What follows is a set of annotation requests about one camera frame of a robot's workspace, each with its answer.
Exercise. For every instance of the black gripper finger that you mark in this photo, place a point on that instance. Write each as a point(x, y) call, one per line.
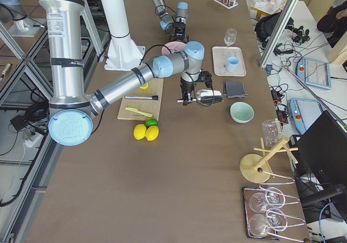
point(187, 100)

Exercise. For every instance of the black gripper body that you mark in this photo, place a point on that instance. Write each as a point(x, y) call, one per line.
point(186, 87)
point(179, 32)

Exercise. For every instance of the steel ice scoop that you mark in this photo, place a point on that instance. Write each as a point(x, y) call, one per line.
point(206, 97)

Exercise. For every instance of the pink bowl of ice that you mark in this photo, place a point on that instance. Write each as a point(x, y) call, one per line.
point(173, 47)

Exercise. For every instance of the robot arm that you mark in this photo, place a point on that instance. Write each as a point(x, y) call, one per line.
point(71, 110)
point(167, 20)

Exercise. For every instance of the blue cup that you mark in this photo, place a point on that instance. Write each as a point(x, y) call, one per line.
point(232, 64)

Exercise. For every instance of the wooden cup tree stand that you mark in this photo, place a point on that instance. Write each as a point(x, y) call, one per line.
point(256, 168)

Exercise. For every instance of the steel muddler black tip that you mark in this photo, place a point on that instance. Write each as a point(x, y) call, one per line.
point(142, 97)

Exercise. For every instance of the bamboo cutting board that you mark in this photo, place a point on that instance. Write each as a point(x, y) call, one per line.
point(145, 105)

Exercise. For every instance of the half lemon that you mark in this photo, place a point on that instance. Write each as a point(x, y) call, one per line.
point(144, 86)

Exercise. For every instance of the green lime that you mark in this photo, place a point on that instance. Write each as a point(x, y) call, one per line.
point(151, 122)

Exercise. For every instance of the grey folded cloth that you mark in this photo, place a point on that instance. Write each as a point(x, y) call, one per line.
point(233, 89)

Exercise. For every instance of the yellow lemon lower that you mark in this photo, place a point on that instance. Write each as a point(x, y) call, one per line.
point(152, 133)

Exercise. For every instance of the yellow lemon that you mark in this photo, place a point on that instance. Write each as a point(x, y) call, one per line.
point(139, 131)
point(152, 133)

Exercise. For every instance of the cream serving tray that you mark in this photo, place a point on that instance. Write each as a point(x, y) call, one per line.
point(220, 57)

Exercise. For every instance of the yellow plastic knife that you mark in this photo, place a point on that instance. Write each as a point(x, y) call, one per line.
point(135, 110)

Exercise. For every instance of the clear wine glass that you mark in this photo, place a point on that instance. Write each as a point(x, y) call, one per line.
point(230, 37)

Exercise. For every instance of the yellow lemon upper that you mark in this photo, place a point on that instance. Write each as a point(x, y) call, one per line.
point(139, 131)

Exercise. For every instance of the green bowl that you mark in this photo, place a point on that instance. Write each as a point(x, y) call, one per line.
point(241, 112)

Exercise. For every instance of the black backpack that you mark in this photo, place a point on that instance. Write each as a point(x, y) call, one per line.
point(265, 27)

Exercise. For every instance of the teach pendant lower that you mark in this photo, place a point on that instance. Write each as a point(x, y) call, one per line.
point(305, 112)

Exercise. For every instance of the teach pendant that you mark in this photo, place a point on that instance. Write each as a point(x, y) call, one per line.
point(314, 72)
point(305, 112)

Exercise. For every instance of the teach pendant upper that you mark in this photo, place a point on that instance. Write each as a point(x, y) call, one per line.
point(314, 72)

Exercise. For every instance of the black tray with glasses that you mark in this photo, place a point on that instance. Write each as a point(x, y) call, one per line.
point(265, 216)

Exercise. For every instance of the black monitor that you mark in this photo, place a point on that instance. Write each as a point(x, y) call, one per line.
point(323, 148)

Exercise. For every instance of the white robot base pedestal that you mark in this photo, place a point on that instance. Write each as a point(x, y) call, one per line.
point(123, 53)

